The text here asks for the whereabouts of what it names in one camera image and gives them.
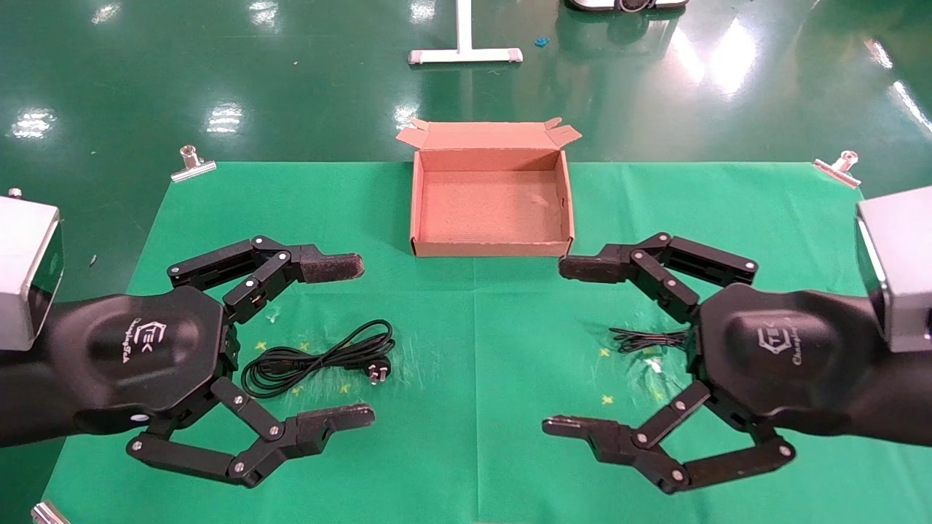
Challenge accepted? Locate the open brown cardboard box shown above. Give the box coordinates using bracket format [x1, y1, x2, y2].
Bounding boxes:
[396, 117, 583, 258]

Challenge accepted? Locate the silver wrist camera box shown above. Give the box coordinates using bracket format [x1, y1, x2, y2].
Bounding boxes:
[0, 188, 65, 352]
[856, 186, 932, 354]

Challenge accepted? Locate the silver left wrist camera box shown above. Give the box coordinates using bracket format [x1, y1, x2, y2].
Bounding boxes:
[0, 188, 65, 352]

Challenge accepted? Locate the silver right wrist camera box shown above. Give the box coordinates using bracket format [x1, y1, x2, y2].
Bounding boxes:
[856, 186, 932, 354]

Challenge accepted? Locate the green table cloth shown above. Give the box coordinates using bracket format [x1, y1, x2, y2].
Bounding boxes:
[42, 162, 932, 524]

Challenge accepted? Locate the black power cable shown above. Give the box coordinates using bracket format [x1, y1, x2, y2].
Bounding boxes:
[240, 320, 396, 399]

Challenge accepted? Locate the black and white machine base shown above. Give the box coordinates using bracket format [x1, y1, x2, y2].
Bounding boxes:
[566, 0, 690, 14]

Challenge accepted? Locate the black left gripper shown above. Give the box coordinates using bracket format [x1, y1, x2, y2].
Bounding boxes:
[0, 235, 376, 489]

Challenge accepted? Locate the black wired computer mouse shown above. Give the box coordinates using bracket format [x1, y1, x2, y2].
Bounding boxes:
[610, 327, 692, 356]

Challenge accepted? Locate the white metal stand base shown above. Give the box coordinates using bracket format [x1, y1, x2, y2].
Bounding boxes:
[408, 0, 524, 66]

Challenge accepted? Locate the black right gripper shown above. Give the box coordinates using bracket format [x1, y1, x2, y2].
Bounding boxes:
[542, 233, 932, 496]

